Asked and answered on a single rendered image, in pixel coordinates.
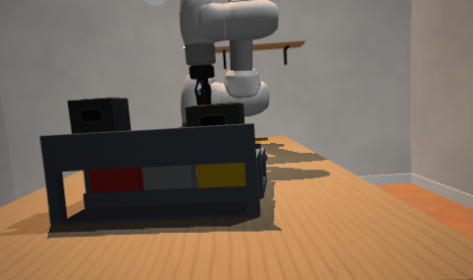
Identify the yellow bin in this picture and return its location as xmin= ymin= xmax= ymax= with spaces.
xmin=196 ymin=163 xmax=246 ymax=188

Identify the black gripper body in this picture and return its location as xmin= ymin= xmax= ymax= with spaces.
xmin=189 ymin=65 xmax=215 ymax=96

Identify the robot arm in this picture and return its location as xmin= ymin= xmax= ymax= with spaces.
xmin=179 ymin=0 xmax=279 ymax=127

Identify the dark grey shelf rack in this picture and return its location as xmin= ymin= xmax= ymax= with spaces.
xmin=39 ymin=123 xmax=268 ymax=225

